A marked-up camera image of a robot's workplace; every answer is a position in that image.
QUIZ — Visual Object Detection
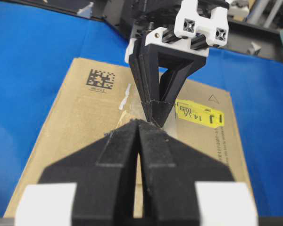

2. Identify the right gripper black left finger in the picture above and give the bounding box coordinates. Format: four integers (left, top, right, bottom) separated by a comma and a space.
15, 120, 144, 226

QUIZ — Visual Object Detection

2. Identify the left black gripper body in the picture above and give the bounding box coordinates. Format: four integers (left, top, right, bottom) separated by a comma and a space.
124, 0, 234, 64

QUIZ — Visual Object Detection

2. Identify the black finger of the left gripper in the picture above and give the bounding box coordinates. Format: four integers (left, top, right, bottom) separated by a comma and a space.
129, 37, 160, 122
143, 44, 206, 127

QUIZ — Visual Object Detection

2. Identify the blue table cloth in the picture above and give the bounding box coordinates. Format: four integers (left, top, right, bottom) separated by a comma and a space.
0, 1, 283, 217

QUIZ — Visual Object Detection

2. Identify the brown cardboard box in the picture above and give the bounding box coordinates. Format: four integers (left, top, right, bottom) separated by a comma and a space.
4, 58, 250, 218

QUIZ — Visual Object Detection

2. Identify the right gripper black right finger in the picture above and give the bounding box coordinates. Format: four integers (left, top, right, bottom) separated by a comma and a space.
138, 122, 259, 226

